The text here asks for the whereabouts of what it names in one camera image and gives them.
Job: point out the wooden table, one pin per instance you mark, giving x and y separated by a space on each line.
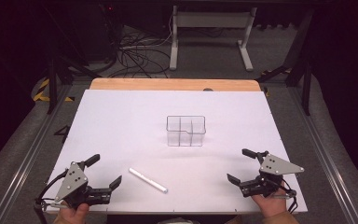
167 84

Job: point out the black metal stand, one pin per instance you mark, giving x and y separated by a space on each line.
52 84
306 84

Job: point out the white pen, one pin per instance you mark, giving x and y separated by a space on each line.
148 180

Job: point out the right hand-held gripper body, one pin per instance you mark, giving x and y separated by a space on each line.
275 168

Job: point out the white metal desk frame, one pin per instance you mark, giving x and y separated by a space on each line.
211 19

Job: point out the yellow black hazard tape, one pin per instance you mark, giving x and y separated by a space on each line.
43 85

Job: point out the person's right hand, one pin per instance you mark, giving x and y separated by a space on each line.
270 206

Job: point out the aluminium floor rail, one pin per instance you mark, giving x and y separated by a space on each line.
31 155
321 155

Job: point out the person's light clothing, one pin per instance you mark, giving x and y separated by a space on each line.
174 221

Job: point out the person's left hand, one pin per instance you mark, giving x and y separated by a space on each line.
74 214

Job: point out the clear plastic divided organizer box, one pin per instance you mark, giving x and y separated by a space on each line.
185 130

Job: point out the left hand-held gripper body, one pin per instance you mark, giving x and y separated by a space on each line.
71 182

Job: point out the white board mat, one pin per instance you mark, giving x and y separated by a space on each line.
136 124

